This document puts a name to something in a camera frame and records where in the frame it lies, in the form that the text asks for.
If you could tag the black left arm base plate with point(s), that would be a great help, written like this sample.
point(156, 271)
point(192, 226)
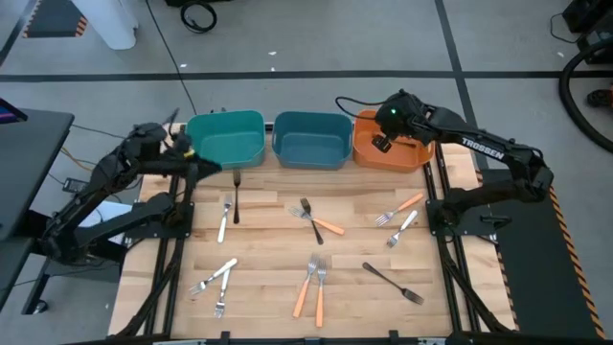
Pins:
point(184, 225)

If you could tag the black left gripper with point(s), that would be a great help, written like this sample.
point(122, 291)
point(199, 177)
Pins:
point(177, 165)

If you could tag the orange plastic bin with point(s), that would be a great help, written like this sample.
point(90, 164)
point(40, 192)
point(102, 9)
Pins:
point(407, 158)

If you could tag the black front frame bar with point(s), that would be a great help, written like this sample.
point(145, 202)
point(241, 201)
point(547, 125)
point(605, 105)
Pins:
point(306, 342)

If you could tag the white paper sheet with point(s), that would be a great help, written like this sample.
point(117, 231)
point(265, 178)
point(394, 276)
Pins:
point(112, 207)

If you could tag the black desk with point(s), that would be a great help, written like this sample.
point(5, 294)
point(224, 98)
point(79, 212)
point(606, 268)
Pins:
point(29, 158)

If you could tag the black right table frame rails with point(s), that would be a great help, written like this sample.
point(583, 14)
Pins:
point(452, 287)

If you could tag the black equipment case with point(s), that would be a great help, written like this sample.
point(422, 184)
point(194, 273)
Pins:
point(594, 19)

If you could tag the laptop screen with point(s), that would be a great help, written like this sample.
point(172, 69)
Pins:
point(7, 115)

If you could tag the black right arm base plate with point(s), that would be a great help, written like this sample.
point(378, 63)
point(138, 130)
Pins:
point(479, 225)

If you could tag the black frame bracket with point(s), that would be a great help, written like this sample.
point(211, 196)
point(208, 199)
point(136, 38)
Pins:
point(269, 127)

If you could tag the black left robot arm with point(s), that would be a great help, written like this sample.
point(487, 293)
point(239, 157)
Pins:
point(105, 172)

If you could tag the green plastic bin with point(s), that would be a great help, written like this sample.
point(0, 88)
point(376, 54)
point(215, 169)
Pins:
point(230, 144)

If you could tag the black mat hazard striped edge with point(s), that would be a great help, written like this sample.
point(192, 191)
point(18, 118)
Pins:
point(541, 268)

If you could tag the blue plastic bin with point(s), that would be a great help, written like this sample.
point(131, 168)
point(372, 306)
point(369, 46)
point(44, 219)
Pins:
point(311, 144)

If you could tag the black red floor object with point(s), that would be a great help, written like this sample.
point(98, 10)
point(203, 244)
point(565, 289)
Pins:
point(601, 98)

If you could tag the white pillar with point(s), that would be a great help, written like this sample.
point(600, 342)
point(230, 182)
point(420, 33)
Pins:
point(110, 24)

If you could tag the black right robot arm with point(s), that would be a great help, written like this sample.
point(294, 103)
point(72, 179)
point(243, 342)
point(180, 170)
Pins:
point(483, 148)

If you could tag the black table frame rails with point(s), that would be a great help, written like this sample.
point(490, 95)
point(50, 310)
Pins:
point(452, 287)
point(171, 297)

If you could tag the black fork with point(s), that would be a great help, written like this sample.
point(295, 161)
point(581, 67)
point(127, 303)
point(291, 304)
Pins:
point(236, 201)
point(415, 297)
point(317, 233)

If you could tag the black left table frame rails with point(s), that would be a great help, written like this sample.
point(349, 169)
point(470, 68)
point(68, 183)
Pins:
point(171, 297)

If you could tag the small black hazard striped mat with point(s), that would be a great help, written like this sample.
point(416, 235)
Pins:
point(52, 19)

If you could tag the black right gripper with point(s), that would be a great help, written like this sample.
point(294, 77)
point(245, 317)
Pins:
point(402, 117)

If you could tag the black power adapter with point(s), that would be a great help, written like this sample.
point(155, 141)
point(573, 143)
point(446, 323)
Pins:
point(74, 185)

